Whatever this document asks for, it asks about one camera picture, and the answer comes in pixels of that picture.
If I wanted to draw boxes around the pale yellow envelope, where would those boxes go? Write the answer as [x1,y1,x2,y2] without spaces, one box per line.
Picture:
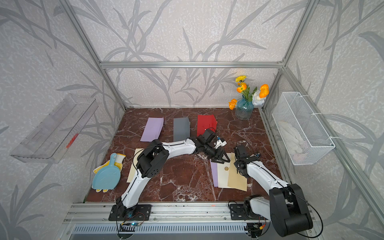
[127,149,144,183]

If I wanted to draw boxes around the grey envelope with gold seal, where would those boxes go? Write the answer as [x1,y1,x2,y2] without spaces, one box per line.
[173,117,190,142]

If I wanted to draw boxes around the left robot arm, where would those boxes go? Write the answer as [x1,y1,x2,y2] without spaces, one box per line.
[116,129,230,213]

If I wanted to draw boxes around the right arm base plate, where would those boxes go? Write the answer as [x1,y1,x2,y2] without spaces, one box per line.
[229,203,269,221]

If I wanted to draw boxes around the orange and yellow flowers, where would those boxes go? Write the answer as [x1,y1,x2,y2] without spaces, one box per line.
[229,76,270,110]

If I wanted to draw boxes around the lilac envelope with gold seal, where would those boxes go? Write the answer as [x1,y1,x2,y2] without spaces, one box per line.
[141,118,164,142]

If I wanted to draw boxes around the red envelope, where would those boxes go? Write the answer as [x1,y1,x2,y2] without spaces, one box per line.
[197,115,217,136]

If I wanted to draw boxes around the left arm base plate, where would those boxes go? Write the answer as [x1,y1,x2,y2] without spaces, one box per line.
[108,204,152,222]

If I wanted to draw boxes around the white wire basket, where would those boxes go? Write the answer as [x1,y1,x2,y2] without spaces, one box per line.
[272,92,335,166]

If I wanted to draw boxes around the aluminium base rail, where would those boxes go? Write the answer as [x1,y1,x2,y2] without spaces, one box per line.
[62,201,316,225]

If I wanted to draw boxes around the tan kraft envelope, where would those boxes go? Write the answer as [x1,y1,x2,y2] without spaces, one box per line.
[226,153,248,192]

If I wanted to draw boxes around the white cloth in basket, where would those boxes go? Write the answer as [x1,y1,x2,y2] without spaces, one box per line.
[278,121,307,163]

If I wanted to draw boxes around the blue glass vase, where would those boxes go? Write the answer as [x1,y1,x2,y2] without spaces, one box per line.
[235,98,254,120]

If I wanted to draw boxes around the clear acrylic wall shelf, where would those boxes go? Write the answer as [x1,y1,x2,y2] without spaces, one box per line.
[10,94,99,164]

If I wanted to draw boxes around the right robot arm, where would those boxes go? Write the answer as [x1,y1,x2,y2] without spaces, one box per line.
[234,145,313,237]

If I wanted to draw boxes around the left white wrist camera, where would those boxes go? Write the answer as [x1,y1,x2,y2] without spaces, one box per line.
[215,137,227,149]

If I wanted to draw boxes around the cream white envelope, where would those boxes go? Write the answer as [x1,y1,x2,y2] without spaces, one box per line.
[217,163,230,189]

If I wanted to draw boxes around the left green circuit board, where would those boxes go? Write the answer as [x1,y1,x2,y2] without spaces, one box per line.
[121,222,143,227]

